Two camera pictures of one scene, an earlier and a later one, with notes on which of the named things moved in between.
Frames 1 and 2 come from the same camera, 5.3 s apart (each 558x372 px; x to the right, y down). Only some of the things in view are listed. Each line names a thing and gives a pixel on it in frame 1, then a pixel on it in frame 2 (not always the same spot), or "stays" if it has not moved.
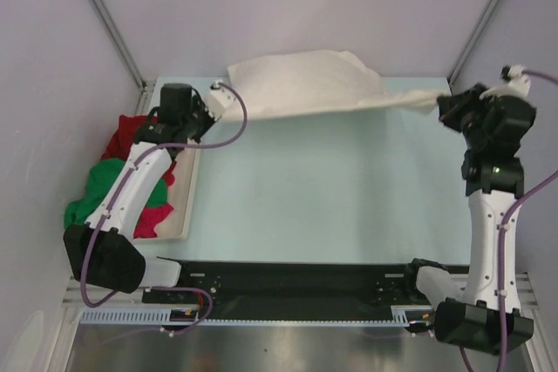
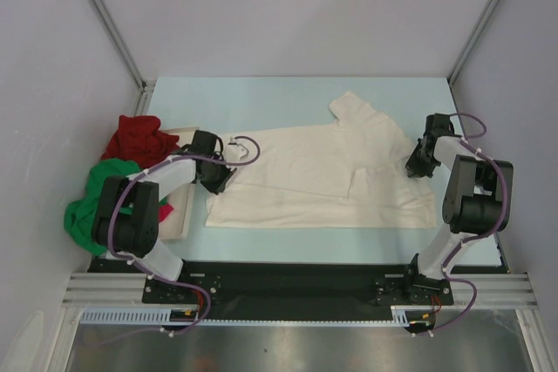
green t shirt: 99,176 stays
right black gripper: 451,107 to 416,170
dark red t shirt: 119,145 stays
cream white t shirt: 302,81 to 349,172
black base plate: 292,289 stays
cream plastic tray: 181,196 stays
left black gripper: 199,104 to 218,186
